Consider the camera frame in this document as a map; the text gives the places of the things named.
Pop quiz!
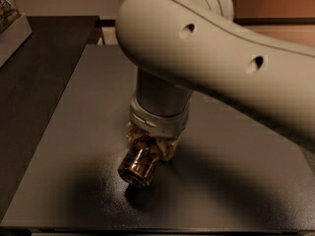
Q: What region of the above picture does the grey box with items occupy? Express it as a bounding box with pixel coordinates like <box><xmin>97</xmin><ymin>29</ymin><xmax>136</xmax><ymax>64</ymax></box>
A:
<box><xmin>0</xmin><ymin>0</ymin><xmax>32</xmax><ymax>67</ymax></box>

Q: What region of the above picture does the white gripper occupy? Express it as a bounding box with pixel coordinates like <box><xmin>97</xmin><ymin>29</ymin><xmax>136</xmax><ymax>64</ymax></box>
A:
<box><xmin>126</xmin><ymin>95</ymin><xmax>191</xmax><ymax>161</ymax></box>

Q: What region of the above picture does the black side table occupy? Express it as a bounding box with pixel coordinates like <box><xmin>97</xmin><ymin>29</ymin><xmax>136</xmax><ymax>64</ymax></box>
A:
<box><xmin>0</xmin><ymin>16</ymin><xmax>100</xmax><ymax>220</ymax></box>

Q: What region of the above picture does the orange soda can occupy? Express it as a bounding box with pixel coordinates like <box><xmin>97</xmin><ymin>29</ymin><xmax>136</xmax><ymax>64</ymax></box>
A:
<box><xmin>118</xmin><ymin>136</ymin><xmax>161</xmax><ymax>188</ymax></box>

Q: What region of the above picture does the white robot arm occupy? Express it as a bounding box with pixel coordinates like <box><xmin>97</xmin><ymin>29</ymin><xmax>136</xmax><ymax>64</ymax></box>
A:
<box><xmin>116</xmin><ymin>0</ymin><xmax>315</xmax><ymax>150</ymax></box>

